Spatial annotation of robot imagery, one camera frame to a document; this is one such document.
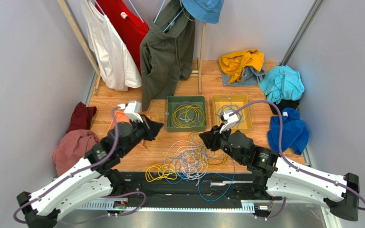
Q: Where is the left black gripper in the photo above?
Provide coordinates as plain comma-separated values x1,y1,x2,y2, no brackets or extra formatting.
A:
120,114,164,156

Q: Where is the blue cable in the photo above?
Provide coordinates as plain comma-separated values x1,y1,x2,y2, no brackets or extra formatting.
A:
163,152,237,202

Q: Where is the yellow cable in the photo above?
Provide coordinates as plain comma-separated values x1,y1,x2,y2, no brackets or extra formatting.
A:
145,133,231,183
171,104,206,129

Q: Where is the grey-blue cable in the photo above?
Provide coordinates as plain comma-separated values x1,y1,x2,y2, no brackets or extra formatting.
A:
214,96,250,125

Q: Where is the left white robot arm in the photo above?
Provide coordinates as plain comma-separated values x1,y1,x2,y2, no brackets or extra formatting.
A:
13,114,164,228

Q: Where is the orange plastic tray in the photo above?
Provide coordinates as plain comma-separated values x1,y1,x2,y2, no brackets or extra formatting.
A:
107,110,130,135

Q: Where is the green plastic tray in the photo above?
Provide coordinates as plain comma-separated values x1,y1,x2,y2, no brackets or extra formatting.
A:
166,95,207,133

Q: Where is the yellow plastic tray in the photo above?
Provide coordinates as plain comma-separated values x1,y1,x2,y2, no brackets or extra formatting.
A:
211,94,253,134

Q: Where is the dark red garment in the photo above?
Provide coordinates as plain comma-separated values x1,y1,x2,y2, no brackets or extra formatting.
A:
66,102,97,133

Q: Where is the white tank top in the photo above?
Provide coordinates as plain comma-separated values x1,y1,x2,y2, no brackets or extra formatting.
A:
80,0,142,91

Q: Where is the grey-blue garment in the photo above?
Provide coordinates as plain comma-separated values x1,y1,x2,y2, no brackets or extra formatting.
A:
221,65,266,87

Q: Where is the yellow garment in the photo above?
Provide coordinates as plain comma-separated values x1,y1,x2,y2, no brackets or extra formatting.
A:
219,49,265,83

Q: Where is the dusty pink garment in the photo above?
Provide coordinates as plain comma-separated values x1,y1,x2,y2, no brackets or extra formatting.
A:
52,130,99,176

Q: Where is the olive green jacket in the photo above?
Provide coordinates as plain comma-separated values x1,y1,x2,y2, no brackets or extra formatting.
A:
140,0,195,111

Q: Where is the black garment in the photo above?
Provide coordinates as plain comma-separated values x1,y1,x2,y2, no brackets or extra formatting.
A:
269,100,300,115

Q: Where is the royal blue garment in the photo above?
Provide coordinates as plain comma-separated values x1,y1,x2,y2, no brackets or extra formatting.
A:
267,108,309,155

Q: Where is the cyan garment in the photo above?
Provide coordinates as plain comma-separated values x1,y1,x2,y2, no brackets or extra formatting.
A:
259,66,305,104

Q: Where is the red t-shirt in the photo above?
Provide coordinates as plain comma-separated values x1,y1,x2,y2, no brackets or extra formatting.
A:
97,0,149,72

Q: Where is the wooden clothes rack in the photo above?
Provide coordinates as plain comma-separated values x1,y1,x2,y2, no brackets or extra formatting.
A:
57,0,207,96

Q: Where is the blue bucket hat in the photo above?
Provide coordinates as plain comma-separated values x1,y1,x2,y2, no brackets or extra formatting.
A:
181,0,224,24

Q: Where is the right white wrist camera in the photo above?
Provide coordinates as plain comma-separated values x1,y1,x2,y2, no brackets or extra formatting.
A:
220,109,239,133

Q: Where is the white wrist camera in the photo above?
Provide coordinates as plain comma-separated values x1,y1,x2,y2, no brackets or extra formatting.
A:
220,109,239,133
117,100,143,123

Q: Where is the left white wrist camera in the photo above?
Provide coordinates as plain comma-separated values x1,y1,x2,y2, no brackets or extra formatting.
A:
117,100,143,123

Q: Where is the white cable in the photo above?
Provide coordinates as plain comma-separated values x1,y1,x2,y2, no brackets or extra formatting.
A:
162,133,215,186

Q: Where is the black coiled cable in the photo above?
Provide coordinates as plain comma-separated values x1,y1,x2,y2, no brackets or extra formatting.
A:
176,101,199,111

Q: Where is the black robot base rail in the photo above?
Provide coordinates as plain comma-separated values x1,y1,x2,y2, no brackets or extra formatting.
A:
59,172,283,217

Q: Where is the aluminium corner post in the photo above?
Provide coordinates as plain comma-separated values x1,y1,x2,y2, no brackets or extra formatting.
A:
279,0,325,66

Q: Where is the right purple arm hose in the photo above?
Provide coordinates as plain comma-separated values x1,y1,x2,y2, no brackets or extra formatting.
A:
228,100,365,220

